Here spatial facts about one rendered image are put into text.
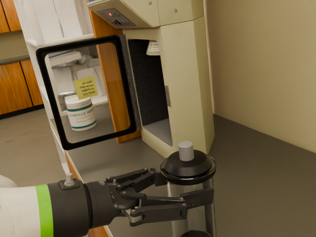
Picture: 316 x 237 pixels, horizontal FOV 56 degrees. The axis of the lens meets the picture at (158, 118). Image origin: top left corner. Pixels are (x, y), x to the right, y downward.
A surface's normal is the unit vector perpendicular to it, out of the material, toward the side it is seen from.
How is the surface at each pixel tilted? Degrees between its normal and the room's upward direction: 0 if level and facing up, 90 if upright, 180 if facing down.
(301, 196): 0
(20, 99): 90
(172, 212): 87
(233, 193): 0
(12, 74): 90
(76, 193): 36
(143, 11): 90
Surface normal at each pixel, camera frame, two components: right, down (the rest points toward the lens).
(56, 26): 0.16, 0.40
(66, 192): 0.26, -0.76
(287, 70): -0.88, 0.28
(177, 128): 0.45, 0.25
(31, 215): 0.46, -0.32
